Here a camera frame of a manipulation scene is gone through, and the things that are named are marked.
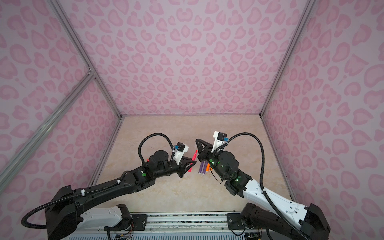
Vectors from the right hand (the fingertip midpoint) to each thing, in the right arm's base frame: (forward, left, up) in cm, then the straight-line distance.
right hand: (196, 140), depth 67 cm
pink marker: (-5, +1, -9) cm, 10 cm away
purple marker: (+2, -2, -32) cm, 32 cm away
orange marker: (+2, -7, -31) cm, 32 cm away
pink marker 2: (-12, +18, +4) cm, 22 cm away
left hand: (-5, 0, -9) cm, 11 cm away
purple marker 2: (+2, -5, -32) cm, 32 cm away
